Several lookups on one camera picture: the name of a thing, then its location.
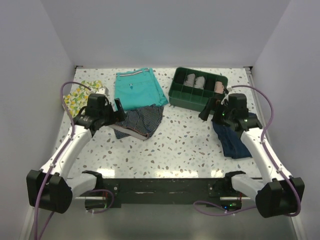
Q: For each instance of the grey rolled sock left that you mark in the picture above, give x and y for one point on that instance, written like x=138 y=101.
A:
x=190 y=80

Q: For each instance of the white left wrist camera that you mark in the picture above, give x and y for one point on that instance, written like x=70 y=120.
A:
x=103 y=91

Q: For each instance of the black rolled garment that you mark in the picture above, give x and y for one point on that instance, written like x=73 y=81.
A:
x=210 y=82

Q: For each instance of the aluminium frame rail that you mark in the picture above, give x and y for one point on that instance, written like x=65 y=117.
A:
x=296 y=221

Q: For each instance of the teal folded shorts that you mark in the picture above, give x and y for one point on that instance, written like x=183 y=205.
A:
x=139 y=88

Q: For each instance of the dark blue folded garment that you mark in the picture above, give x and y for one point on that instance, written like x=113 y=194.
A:
x=232 y=146

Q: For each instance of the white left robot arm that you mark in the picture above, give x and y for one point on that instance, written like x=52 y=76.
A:
x=48 y=187

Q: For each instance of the green divided organizer box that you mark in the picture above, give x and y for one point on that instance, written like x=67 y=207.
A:
x=191 y=98

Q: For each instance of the pink rolled garment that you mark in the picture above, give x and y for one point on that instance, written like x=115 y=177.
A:
x=219 y=88

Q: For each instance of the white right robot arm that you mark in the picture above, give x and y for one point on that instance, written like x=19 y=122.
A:
x=279 y=193

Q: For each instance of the white grey rolled sock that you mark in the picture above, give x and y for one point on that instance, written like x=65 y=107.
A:
x=199 y=82

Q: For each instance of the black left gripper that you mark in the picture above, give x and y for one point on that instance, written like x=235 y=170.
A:
x=115 y=116

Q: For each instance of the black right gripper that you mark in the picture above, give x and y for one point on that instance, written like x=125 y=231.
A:
x=219 y=105

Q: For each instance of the navy white striped underwear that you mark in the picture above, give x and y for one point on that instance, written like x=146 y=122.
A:
x=140 y=123

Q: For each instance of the lemon print folded cloth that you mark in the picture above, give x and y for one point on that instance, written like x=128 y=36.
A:
x=78 y=98

